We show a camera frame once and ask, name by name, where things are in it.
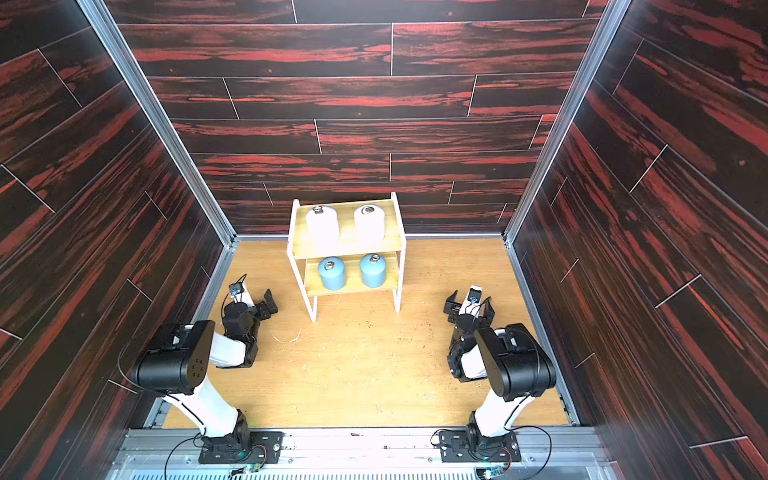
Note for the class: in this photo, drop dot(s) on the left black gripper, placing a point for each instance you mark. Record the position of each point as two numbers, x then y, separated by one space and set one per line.
271 308

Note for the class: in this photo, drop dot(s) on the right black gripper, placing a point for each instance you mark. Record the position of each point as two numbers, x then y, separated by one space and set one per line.
466 312

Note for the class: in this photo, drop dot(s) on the white tea canister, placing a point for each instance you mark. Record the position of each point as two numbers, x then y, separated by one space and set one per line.
323 225
370 223

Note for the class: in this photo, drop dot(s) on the blue tea canister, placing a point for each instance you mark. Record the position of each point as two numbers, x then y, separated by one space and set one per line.
332 273
373 270

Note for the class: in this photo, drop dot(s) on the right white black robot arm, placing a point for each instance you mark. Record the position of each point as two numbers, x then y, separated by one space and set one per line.
509 358

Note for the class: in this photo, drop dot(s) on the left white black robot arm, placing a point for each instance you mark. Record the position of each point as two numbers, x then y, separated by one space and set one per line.
177 370

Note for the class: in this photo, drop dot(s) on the white wooden two-tier shelf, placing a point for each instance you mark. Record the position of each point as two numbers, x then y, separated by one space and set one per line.
305 255

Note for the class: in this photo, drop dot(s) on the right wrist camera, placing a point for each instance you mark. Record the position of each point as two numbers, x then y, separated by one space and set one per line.
474 295

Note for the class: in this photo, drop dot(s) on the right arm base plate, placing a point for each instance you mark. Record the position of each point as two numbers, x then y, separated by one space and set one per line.
469 446

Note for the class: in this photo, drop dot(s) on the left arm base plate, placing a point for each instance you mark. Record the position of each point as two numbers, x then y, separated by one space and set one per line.
257 447

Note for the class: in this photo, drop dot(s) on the aluminium front rail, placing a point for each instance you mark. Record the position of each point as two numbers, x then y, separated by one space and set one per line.
550 452

